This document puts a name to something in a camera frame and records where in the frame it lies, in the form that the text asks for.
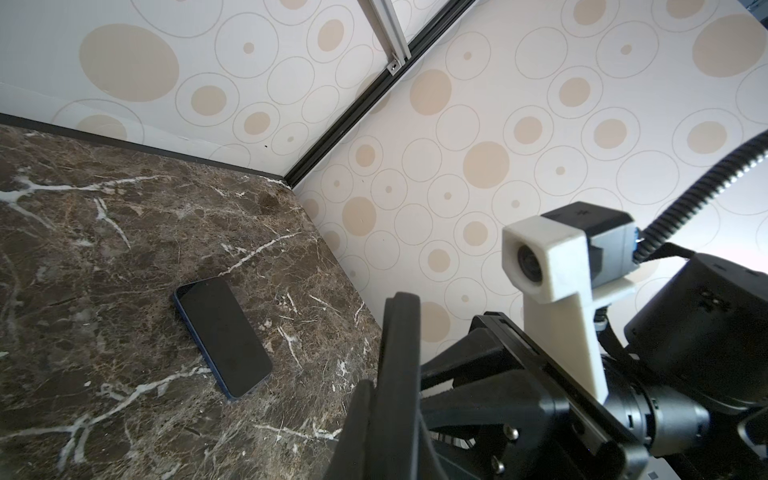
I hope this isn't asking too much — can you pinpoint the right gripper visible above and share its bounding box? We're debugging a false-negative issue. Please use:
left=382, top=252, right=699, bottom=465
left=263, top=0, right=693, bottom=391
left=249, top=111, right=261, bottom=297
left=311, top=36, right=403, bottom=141
left=420, top=312, right=650, bottom=479

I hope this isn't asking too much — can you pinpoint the black phone case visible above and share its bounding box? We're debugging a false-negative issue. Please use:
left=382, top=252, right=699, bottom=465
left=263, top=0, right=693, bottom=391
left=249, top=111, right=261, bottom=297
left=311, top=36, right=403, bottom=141
left=324, top=292, right=447, bottom=479

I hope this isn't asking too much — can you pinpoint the blue phone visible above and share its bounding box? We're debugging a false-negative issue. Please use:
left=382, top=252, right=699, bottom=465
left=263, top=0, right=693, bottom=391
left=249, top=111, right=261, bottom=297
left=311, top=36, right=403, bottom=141
left=172, top=277, right=273, bottom=400

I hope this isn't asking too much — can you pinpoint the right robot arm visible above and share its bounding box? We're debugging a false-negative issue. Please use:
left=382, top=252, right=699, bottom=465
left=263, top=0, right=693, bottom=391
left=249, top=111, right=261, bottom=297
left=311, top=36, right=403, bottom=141
left=420, top=134, right=767, bottom=479

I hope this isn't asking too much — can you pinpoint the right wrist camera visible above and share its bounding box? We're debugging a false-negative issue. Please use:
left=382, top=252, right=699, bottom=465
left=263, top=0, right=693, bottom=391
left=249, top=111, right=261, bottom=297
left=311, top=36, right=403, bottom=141
left=502, top=202, right=638, bottom=403

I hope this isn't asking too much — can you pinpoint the right black corner post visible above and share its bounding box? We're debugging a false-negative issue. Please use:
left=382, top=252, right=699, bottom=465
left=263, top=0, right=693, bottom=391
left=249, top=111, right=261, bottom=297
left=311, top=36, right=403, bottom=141
left=284, top=0, right=475, bottom=188

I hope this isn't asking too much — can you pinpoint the horizontal aluminium rail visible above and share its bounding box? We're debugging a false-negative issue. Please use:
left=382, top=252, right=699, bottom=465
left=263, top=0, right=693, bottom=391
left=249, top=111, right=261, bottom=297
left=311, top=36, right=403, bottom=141
left=358, top=0, right=412, bottom=76

